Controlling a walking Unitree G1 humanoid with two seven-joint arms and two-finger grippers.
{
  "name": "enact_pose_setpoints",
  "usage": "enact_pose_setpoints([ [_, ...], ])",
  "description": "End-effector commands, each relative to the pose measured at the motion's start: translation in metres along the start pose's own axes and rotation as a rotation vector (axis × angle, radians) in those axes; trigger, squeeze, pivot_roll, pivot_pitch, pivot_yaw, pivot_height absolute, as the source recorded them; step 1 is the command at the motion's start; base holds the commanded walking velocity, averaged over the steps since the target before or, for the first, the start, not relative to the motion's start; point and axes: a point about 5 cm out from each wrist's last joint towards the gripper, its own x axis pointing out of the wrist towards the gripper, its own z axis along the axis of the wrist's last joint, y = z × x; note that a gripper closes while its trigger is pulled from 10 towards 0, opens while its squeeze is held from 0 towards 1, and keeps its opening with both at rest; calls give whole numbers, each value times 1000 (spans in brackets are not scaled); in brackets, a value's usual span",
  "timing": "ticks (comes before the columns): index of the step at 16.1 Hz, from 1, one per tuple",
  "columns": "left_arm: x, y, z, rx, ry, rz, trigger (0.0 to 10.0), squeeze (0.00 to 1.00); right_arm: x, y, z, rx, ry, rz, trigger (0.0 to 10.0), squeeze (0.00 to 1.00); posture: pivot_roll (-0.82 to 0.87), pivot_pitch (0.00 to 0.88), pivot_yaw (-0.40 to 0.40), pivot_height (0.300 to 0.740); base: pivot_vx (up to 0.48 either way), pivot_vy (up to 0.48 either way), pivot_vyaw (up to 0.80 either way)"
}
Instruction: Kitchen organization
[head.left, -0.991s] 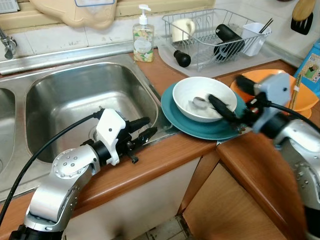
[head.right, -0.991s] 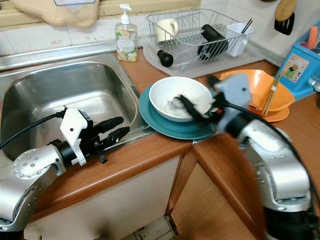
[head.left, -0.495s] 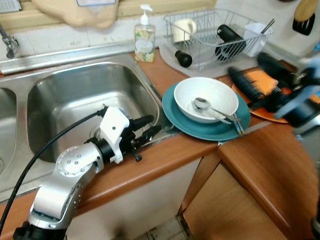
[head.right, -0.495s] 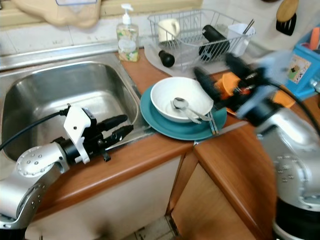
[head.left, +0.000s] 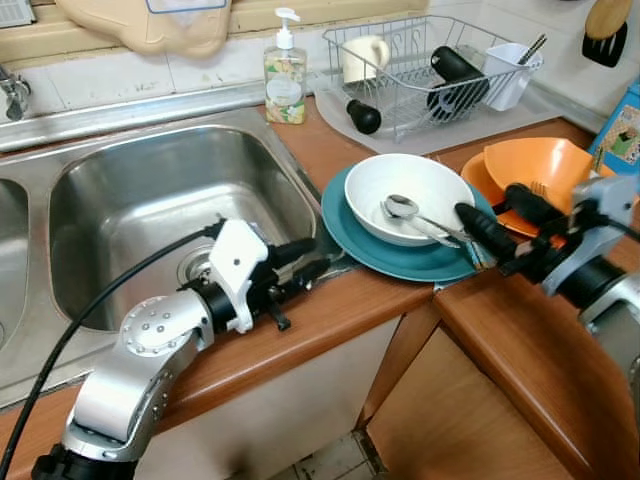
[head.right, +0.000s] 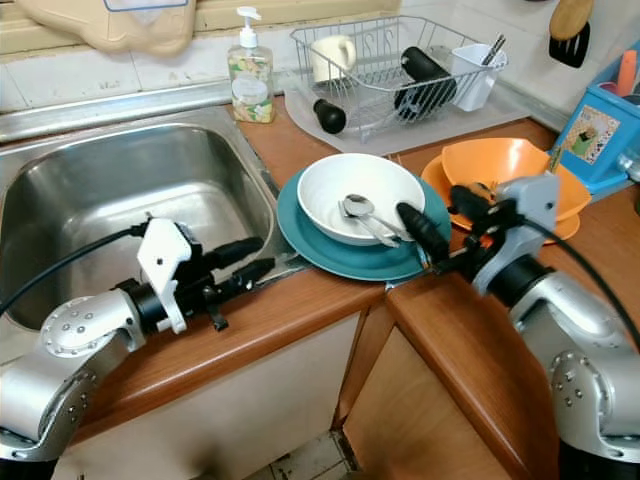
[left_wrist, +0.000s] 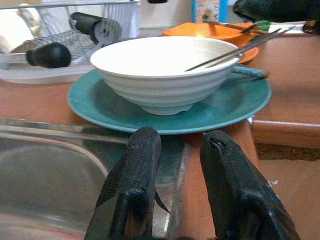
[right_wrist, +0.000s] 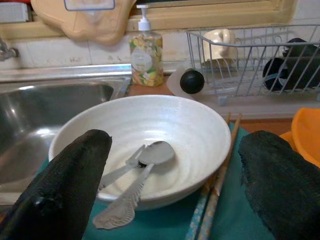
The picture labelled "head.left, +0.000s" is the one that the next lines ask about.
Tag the cream mug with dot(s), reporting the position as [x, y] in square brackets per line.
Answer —
[362, 60]

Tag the teal plate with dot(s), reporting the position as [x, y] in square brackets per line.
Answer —
[360, 245]

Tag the soap pump bottle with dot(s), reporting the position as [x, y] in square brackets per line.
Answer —
[285, 85]

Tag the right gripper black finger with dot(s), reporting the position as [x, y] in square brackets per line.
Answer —
[530, 205]
[485, 232]

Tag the wooden black spatula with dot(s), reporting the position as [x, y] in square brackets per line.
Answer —
[605, 45]

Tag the metal faucet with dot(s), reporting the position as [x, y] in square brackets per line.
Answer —
[14, 95]

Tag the blue box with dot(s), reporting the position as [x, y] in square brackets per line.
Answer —
[622, 135]

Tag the wooden cabinet door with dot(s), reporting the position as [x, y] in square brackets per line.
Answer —
[450, 420]

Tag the white cutlery holder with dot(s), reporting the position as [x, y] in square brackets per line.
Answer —
[508, 75]

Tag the cream cabinet panel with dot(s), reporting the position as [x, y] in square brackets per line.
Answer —
[290, 400]

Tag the stainless steel sink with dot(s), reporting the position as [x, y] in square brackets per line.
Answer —
[130, 200]

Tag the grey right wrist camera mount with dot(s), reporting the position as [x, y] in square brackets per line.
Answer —
[600, 215]

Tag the white ceramic bowl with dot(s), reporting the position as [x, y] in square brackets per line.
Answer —
[410, 180]

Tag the beige cutting board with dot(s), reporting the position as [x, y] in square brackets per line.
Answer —
[140, 25]

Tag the metal spoon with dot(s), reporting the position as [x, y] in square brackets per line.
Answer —
[400, 206]

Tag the black bottle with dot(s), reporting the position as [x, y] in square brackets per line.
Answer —
[455, 72]

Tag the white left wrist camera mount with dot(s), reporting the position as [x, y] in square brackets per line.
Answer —
[235, 262]

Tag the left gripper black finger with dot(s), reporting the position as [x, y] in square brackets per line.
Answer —
[308, 274]
[295, 252]

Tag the metal fork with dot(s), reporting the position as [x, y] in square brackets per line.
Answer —
[540, 188]

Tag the grey drying mat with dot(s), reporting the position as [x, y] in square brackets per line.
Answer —
[520, 125]

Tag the metal sink drain strainer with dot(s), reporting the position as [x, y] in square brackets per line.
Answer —
[195, 268]

